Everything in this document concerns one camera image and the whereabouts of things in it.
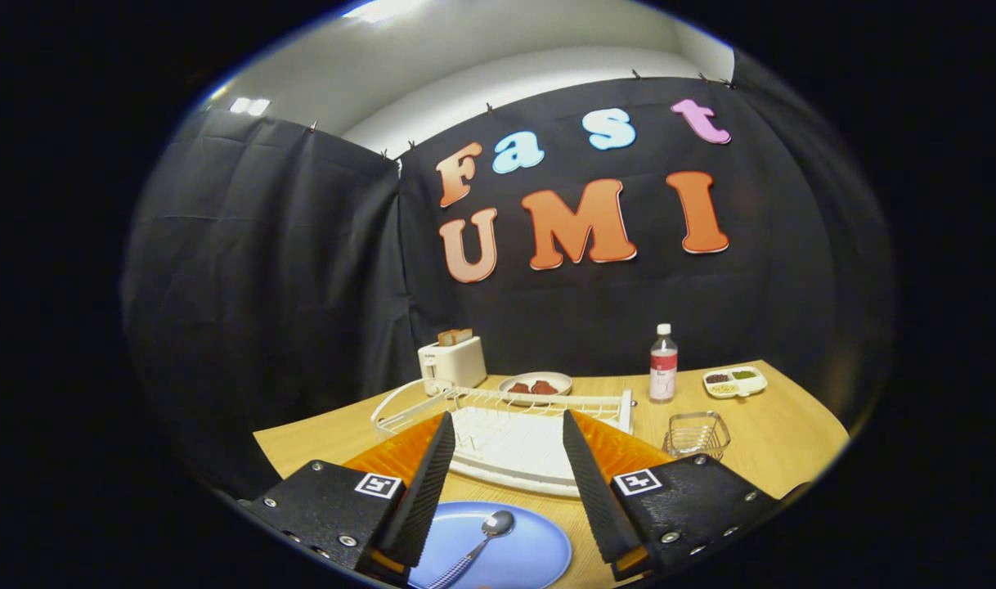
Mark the clear bottle with red label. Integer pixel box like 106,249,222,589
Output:
649,323,679,404

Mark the white compartment tray with beans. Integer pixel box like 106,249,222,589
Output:
702,366,768,399

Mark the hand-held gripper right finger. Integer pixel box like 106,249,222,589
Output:
562,409,781,582

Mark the beige oval plate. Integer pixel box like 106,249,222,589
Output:
499,371,573,403

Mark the metal wire basket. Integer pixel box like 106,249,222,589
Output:
663,411,731,461

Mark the white wire dish rack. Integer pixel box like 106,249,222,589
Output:
371,386,636,498

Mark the black backdrop cloth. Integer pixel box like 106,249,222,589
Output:
122,49,895,500

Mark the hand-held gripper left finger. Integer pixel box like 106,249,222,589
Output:
238,411,456,583

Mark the metal spoon with striped handle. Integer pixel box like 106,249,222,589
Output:
427,510,516,589

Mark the white toaster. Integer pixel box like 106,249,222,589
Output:
417,335,488,397

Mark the blue plate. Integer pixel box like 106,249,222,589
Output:
408,501,572,589

